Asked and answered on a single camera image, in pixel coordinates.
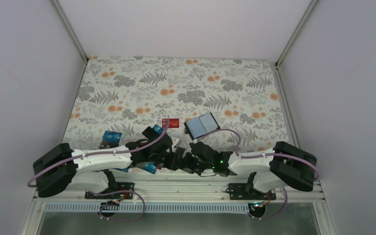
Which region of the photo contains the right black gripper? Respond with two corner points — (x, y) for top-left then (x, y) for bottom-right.
(180, 151), (214, 175)

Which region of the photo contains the black card holder wallet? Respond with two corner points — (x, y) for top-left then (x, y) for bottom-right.
(184, 113), (220, 140)

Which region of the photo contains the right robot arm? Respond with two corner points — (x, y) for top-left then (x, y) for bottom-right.
(180, 141), (318, 199)

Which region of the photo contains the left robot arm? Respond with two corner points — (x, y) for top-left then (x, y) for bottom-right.
(27, 134), (181, 198)

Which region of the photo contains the blue card lower centre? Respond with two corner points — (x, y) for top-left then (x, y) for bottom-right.
(139, 163), (157, 174)

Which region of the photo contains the black card upper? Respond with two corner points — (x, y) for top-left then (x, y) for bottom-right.
(142, 126), (160, 140)

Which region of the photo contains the blue card under black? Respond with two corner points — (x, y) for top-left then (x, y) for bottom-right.
(152, 124), (164, 134)

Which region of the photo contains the red VIP card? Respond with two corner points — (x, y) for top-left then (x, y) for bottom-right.
(162, 118), (180, 128)

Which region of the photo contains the blue card with chip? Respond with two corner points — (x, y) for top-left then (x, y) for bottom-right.
(99, 130), (122, 149)

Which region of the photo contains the floral patterned table mat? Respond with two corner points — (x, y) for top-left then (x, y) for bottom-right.
(63, 56), (289, 152)

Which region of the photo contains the aluminium rail frame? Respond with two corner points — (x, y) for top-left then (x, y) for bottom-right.
(34, 170), (325, 203)

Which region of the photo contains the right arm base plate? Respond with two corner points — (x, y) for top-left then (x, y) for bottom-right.
(225, 183), (277, 200)

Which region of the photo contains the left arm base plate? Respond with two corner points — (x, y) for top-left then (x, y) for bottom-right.
(84, 182), (135, 200)

